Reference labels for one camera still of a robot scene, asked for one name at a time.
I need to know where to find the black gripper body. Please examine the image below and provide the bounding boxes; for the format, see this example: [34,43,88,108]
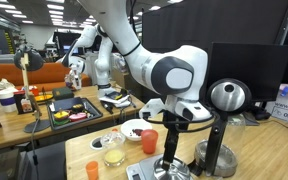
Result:
[162,111,188,165]

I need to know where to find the silver pot lid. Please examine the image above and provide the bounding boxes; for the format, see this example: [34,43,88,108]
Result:
[153,158,191,180]

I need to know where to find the white robot arm foreground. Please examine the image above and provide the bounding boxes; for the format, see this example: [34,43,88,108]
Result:
[78,0,211,170]

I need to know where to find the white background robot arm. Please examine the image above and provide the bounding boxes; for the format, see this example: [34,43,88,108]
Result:
[62,25,131,107]

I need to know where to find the digital kitchen scale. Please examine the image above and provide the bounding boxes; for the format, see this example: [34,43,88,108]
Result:
[126,154,163,180]

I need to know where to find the large orange plastic cup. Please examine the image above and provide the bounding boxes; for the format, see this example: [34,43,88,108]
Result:
[141,129,158,154]

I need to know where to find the white bowl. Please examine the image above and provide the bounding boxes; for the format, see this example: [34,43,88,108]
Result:
[120,119,152,141]

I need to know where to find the clear jar yellow contents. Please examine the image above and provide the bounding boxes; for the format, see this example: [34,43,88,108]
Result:
[100,130,125,166]

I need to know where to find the glass electric kettle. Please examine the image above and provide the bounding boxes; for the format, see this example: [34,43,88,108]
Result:
[188,78,252,178]

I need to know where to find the cardboard box background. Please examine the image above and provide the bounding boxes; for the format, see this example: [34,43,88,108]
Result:
[112,69,142,98]

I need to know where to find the small orange plastic cup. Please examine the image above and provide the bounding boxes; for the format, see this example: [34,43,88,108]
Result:
[86,161,98,180]

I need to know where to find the pink toy food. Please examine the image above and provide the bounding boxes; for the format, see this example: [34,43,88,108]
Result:
[69,112,87,122]

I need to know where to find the black curtain divider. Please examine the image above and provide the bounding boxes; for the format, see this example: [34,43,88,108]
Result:
[141,0,288,115]

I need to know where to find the black computer monitor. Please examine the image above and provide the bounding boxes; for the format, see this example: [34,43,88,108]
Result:
[200,42,288,108]

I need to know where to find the black tray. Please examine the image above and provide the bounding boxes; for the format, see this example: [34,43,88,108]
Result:
[47,97,102,130]

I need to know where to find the yellow toy food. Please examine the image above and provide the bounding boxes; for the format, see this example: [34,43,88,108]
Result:
[54,111,70,121]

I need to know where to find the dark green box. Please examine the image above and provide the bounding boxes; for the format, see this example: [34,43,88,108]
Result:
[52,87,74,100]

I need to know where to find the orange sofa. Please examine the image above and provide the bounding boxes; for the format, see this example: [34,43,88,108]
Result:
[0,62,92,100]

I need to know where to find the orange plate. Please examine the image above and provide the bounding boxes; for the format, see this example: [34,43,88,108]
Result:
[35,94,53,102]

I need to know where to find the black desk lamp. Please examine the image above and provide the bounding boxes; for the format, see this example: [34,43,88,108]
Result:
[14,47,50,134]

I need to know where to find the white paper cup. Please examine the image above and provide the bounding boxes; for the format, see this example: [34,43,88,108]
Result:
[0,89,17,113]

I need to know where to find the table cable grommet hole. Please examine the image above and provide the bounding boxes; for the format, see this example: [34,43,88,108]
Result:
[90,137,103,150]

